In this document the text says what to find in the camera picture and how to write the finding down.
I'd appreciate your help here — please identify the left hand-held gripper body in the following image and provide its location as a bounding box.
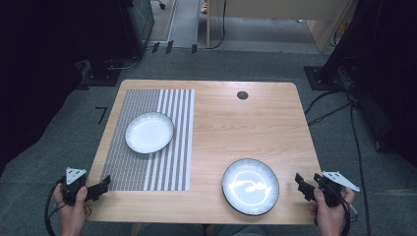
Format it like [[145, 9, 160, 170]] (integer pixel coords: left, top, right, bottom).
[[61, 166, 89, 207]]

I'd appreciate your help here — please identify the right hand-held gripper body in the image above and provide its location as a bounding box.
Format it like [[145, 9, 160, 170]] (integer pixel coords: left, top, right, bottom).
[[312, 170, 361, 208]]

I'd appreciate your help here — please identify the white plate with dark rim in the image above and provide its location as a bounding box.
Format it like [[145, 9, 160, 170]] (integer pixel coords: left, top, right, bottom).
[[221, 157, 281, 217], [124, 111, 175, 155]]

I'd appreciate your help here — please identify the person's right hand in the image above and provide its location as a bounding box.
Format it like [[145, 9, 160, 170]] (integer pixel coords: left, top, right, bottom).
[[309, 186, 356, 230]]

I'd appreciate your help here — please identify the person's left hand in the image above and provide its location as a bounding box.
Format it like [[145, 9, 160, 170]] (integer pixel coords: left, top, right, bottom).
[[51, 182, 92, 229]]

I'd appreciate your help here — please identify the grey white striped placemat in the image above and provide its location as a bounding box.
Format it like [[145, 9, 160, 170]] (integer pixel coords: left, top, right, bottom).
[[99, 88, 196, 193]]

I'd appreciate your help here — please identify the black stand base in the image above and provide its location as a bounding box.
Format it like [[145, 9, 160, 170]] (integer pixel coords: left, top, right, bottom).
[[80, 58, 122, 88], [303, 65, 347, 91]]

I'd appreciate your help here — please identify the black curtain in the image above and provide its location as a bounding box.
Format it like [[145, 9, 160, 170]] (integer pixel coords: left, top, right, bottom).
[[323, 0, 417, 168], [0, 0, 146, 175]]

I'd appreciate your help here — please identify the dark glass cabinet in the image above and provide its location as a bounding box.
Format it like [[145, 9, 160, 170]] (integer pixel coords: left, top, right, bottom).
[[126, 0, 155, 51]]

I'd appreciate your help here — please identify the light wooden desk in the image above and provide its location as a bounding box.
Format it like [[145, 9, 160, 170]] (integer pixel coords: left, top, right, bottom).
[[206, 0, 358, 54]]

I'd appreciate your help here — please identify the long black floor cable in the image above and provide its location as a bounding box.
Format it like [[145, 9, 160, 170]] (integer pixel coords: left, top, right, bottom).
[[347, 94, 372, 236]]

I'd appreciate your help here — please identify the grey floor cable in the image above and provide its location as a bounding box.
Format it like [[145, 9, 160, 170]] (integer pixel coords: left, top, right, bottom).
[[103, 55, 143, 72]]

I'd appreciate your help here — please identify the black hanging cable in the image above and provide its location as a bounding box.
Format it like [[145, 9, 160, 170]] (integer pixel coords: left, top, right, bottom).
[[207, 0, 228, 51]]

